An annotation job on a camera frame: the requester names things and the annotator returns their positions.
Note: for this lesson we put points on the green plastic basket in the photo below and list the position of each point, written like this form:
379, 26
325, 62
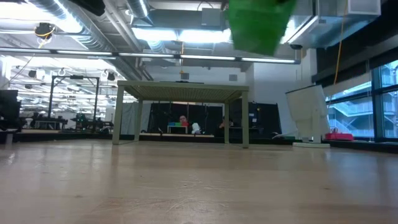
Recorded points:
261, 25

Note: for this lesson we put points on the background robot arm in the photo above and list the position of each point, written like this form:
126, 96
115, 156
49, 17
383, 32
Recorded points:
81, 119

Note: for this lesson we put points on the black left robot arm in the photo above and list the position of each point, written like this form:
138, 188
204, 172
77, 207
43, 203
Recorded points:
88, 6

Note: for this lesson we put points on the white background object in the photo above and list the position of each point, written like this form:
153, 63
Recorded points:
196, 127

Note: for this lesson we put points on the person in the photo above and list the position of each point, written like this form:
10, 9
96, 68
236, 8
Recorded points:
183, 119
225, 123

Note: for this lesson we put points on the small white background table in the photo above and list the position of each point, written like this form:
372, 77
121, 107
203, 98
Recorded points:
177, 126

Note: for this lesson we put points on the pale green perforated metal shelf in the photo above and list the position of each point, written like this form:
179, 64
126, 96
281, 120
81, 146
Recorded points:
183, 90

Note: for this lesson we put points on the black backdrop panels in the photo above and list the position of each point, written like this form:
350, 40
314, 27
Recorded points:
264, 118

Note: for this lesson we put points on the white background curtain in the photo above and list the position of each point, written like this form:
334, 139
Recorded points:
129, 118

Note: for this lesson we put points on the grey ceiling unit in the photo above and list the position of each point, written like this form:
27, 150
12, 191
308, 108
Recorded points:
211, 17

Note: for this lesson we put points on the white cup with black rim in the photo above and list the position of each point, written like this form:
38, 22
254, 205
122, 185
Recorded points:
308, 112

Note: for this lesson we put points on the red plastic bin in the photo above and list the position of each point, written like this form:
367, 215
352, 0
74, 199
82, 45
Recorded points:
339, 137

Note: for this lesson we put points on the black background monitor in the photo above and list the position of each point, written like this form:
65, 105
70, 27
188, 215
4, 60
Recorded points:
9, 109

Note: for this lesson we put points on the black ceiling camera dome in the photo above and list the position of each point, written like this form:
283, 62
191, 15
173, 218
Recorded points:
296, 46

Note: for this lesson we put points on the silver spiral ventilation duct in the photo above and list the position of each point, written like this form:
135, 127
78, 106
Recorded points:
138, 7

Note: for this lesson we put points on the black aluminium table frame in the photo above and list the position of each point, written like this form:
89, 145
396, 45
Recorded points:
62, 137

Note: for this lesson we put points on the black background gantry frame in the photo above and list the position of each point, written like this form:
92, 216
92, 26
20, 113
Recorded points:
51, 96

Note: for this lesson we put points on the dark window frame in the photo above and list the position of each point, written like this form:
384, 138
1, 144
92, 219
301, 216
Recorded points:
376, 102

